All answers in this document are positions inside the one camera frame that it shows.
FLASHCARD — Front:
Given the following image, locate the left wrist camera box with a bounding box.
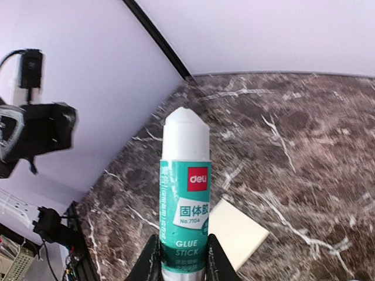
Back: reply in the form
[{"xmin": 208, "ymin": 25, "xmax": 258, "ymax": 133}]
[{"xmin": 19, "ymin": 49, "xmax": 43, "ymax": 89}]

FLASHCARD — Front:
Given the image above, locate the green white glue stick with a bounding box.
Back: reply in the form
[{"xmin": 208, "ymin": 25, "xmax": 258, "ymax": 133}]
[{"xmin": 159, "ymin": 107, "xmax": 212, "ymax": 280}]

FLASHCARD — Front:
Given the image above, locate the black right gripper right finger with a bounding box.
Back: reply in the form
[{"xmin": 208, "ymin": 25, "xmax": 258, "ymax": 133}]
[{"xmin": 206, "ymin": 234, "xmax": 240, "ymax": 281}]

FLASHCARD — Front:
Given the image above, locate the cream paper envelope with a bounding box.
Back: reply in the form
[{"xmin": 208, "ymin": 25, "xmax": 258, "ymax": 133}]
[{"xmin": 209, "ymin": 199, "xmax": 270, "ymax": 270}]

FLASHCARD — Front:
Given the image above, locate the green plastic basket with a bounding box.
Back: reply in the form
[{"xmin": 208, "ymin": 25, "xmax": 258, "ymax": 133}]
[{"xmin": 1, "ymin": 247, "xmax": 38, "ymax": 281}]

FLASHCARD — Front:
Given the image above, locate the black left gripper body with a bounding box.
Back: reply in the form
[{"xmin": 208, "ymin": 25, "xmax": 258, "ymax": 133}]
[{"xmin": 17, "ymin": 102, "xmax": 77, "ymax": 174}]

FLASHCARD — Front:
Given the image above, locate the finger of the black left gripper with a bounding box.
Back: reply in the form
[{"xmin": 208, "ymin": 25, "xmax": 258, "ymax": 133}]
[{"xmin": 1, "ymin": 105, "xmax": 26, "ymax": 179}]

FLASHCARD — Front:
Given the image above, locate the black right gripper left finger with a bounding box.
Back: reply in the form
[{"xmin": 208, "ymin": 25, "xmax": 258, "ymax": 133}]
[{"xmin": 128, "ymin": 234, "xmax": 161, "ymax": 281}]

